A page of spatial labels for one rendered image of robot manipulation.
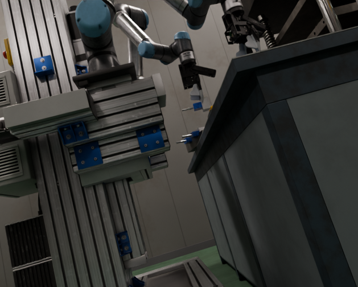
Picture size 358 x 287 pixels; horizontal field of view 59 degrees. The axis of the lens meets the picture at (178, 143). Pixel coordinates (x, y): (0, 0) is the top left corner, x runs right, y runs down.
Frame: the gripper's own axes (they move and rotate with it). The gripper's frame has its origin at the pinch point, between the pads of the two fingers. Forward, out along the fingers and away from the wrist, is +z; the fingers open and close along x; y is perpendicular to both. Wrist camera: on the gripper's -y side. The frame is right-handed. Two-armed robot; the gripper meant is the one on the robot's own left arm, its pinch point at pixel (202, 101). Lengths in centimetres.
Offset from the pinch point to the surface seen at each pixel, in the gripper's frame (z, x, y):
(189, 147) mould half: 15.3, -37.4, 11.7
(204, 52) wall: -131, -257, -37
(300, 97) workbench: 24, 70, -18
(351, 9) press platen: -34, -20, -91
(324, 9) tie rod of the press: -35, -13, -74
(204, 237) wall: 96, -236, 21
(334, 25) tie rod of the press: -24, -12, -76
